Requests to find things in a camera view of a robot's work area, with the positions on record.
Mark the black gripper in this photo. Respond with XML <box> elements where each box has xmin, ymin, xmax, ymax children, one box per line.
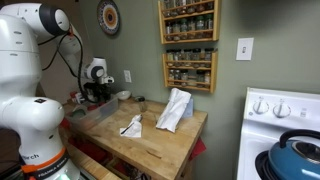
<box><xmin>82</xmin><ymin>81</ymin><xmax>113</xmax><ymax>104</ymax></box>

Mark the clear plastic container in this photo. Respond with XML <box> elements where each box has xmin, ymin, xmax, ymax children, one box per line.
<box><xmin>64</xmin><ymin>94</ymin><xmax>120</xmax><ymax>132</ymax></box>

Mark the white bowl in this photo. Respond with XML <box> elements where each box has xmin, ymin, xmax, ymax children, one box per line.
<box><xmin>116</xmin><ymin>90</ymin><xmax>132</xmax><ymax>101</ymax></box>

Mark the metal spoon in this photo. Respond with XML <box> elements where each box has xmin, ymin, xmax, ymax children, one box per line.
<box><xmin>120</xmin><ymin>114</ymin><xmax>144</xmax><ymax>136</ymax></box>

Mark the small glass jar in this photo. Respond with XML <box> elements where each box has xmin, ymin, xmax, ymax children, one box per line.
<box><xmin>137</xmin><ymin>96</ymin><xmax>148</xmax><ymax>113</ymax></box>

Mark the white crumpled napkin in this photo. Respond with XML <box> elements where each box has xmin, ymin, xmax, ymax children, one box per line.
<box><xmin>119</xmin><ymin>114</ymin><xmax>143</xmax><ymax>139</ymax></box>

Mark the wooden bench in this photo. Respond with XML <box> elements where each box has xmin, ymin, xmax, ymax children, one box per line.
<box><xmin>64</xmin><ymin>143</ymin><xmax>122</xmax><ymax>180</ymax></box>

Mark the large white cloth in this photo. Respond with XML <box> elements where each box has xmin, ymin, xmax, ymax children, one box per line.
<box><xmin>155</xmin><ymin>87</ymin><xmax>193</xmax><ymax>134</ymax></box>

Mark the light blue box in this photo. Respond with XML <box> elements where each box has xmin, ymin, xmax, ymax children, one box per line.
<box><xmin>182</xmin><ymin>96</ymin><xmax>195</xmax><ymax>120</ymax></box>

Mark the glass spice jar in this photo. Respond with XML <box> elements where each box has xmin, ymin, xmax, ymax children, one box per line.
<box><xmin>165</xmin><ymin>21</ymin><xmax>174</xmax><ymax>42</ymax></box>
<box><xmin>172</xmin><ymin>20</ymin><xmax>181</xmax><ymax>42</ymax></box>
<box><xmin>187</xmin><ymin>17</ymin><xmax>196</xmax><ymax>40</ymax></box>
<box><xmin>180</xmin><ymin>18</ymin><xmax>188</xmax><ymax>41</ymax></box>
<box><xmin>195</xmin><ymin>15</ymin><xmax>205</xmax><ymax>39</ymax></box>
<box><xmin>204</xmin><ymin>13</ymin><xmax>214</xmax><ymax>38</ymax></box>

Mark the red hanging cloth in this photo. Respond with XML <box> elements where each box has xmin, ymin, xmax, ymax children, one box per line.
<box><xmin>188</xmin><ymin>137</ymin><xmax>208</xmax><ymax>162</ymax></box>

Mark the wooden spice rack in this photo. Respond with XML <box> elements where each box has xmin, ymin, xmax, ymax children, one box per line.
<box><xmin>161</xmin><ymin>49</ymin><xmax>219</xmax><ymax>94</ymax></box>
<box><xmin>157</xmin><ymin>0</ymin><xmax>221</xmax><ymax>45</ymax></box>

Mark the white stove knob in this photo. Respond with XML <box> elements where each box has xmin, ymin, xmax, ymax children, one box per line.
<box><xmin>252</xmin><ymin>96</ymin><xmax>270</xmax><ymax>115</ymax></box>
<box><xmin>272</xmin><ymin>98</ymin><xmax>292</xmax><ymax>119</ymax></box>

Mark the white electric stove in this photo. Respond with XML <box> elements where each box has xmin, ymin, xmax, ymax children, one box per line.
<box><xmin>236</xmin><ymin>87</ymin><xmax>320</xmax><ymax>180</ymax></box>

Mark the black stove burner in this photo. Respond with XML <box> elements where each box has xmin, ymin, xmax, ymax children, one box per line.
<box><xmin>254</xmin><ymin>149</ymin><xmax>278</xmax><ymax>180</ymax></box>

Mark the blue kettle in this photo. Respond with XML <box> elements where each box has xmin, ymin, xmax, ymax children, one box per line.
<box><xmin>267</xmin><ymin>128</ymin><xmax>320</xmax><ymax>180</ymax></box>

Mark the white wall outlet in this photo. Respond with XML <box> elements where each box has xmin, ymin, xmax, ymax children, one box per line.
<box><xmin>123</xmin><ymin>69</ymin><xmax>133</xmax><ymax>84</ymax></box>

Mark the black corrugated cable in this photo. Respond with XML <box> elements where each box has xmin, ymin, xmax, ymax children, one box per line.
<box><xmin>37</xmin><ymin>28</ymin><xmax>101</xmax><ymax>104</ymax></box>

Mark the white light switch plate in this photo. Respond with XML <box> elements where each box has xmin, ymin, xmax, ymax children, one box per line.
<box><xmin>235</xmin><ymin>37</ymin><xmax>255</xmax><ymax>62</ymax></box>

